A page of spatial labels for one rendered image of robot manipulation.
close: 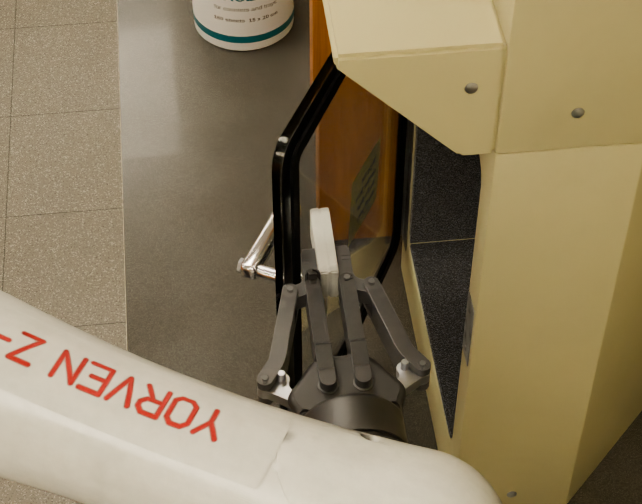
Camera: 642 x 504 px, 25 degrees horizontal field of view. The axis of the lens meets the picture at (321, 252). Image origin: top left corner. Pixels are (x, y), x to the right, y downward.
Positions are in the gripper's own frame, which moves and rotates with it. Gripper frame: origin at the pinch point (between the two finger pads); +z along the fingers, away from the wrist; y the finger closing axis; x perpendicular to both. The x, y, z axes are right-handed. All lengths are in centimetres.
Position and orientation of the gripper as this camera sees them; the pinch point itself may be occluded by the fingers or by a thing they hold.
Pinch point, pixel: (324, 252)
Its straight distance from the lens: 114.1
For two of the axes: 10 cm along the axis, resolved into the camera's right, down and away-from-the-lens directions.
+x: 0.0, 6.8, 7.4
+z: -1.1, -7.3, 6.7
